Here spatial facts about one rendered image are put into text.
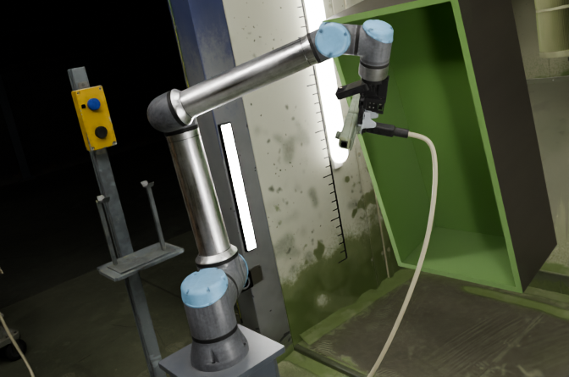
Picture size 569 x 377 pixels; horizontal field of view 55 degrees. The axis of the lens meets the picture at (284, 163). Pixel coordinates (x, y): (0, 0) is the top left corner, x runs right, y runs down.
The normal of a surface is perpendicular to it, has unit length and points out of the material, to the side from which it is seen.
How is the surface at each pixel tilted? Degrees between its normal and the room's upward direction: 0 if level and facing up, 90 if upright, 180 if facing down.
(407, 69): 102
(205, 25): 90
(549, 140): 57
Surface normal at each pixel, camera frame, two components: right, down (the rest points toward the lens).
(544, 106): -0.73, -0.29
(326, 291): 0.64, 0.04
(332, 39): -0.08, 0.21
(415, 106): -0.67, 0.47
